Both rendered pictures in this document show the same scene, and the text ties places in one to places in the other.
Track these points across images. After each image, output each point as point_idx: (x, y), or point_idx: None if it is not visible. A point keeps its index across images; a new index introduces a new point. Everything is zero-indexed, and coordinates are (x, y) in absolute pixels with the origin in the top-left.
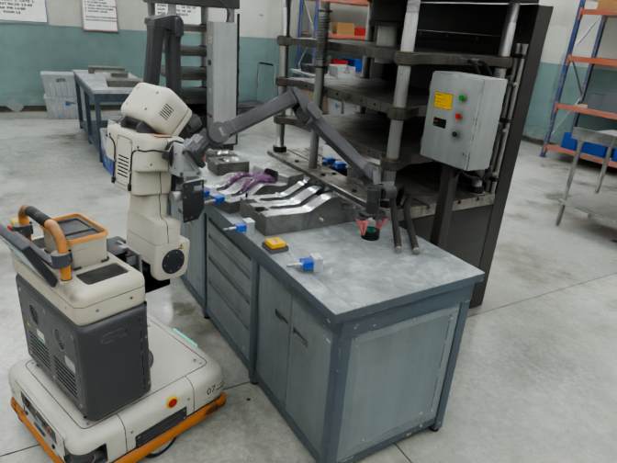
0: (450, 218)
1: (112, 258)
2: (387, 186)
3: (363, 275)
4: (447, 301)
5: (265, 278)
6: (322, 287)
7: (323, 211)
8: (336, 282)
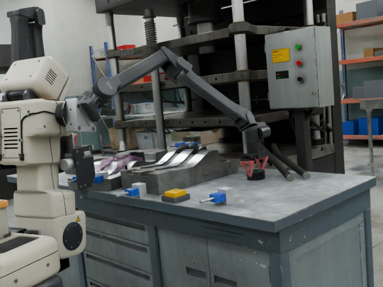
0: (312, 159)
1: (13, 233)
2: (260, 126)
3: (273, 197)
4: (354, 209)
5: (167, 240)
6: (245, 210)
7: (206, 165)
8: (254, 205)
